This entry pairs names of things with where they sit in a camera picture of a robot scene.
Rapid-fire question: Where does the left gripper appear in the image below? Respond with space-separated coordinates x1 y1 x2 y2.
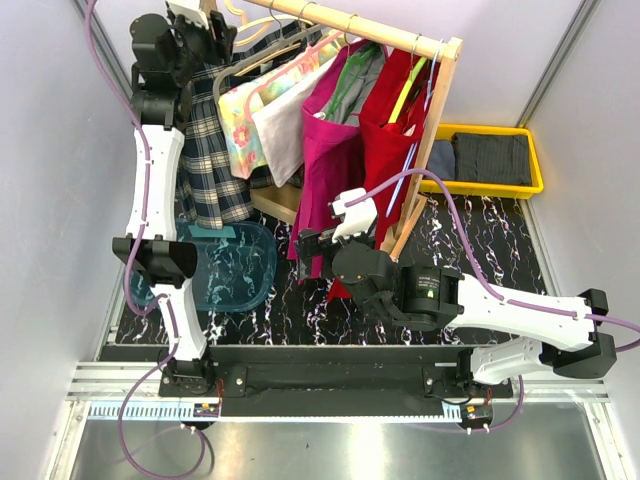
164 0 234 85

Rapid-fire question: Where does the navy plaid skirt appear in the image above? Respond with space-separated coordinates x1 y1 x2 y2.
176 41 306 229

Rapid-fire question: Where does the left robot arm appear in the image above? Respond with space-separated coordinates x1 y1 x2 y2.
112 1 228 396

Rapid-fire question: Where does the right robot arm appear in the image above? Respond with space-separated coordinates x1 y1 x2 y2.
294 227 617 397

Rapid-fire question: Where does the grey hanger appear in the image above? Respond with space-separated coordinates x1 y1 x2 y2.
213 21 323 102

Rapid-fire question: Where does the magenta skirt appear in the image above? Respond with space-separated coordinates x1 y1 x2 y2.
287 40 371 261

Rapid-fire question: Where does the pink hanger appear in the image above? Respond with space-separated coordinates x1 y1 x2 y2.
244 30 343 122

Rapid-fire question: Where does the red skirt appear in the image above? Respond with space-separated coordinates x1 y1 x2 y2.
327 47 444 304

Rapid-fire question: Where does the green hanger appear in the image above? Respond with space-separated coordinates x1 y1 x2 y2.
327 43 381 121

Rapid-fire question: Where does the yellow-green hanger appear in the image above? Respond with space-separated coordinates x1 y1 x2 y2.
387 58 427 123

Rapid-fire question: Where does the teal transparent basin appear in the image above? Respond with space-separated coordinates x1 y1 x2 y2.
129 218 277 313

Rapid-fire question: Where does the floral pastel garment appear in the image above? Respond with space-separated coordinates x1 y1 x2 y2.
217 34 341 187

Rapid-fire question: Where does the white garment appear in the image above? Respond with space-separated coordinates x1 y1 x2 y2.
252 57 335 187

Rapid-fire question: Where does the grey garment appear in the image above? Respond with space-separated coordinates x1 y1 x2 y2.
319 44 389 124

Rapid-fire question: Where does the blue-grey folded cloth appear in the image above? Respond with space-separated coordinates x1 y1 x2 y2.
427 140 456 181

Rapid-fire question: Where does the yellow plastic bin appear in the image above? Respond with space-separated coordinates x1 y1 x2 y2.
435 123 544 200

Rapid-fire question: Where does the dark striped folded cloth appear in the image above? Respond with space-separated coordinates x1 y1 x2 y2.
451 133 532 186

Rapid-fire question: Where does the wooden clothes rack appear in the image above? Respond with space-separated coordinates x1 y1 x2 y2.
254 0 462 260

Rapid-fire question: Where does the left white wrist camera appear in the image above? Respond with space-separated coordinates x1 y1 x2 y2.
166 0 209 30

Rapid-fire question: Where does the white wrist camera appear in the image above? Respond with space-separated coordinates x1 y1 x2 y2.
330 187 377 243
166 0 209 30

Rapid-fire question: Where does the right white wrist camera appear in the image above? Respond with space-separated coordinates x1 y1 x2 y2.
330 187 377 243

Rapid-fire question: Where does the light blue wire hanger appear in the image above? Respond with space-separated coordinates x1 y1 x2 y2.
384 49 446 217

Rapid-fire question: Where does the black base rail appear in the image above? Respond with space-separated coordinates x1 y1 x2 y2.
160 346 514 421

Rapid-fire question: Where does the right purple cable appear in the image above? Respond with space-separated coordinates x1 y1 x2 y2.
344 168 640 354

